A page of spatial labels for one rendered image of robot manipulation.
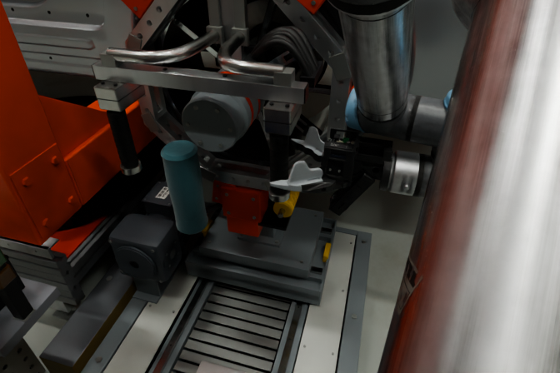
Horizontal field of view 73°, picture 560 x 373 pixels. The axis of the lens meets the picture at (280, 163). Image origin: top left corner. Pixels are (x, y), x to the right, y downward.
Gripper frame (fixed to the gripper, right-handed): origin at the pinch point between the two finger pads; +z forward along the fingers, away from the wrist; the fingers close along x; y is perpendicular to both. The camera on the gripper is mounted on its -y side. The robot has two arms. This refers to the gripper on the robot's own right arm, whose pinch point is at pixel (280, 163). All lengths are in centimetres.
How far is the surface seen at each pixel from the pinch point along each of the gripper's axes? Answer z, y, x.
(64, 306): 76, -74, 1
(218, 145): 15.3, -2.2, -6.0
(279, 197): -0.5, -6.8, 2.1
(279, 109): -0.3, 12.0, 1.2
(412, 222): -41, -83, -84
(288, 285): 3, -67, -23
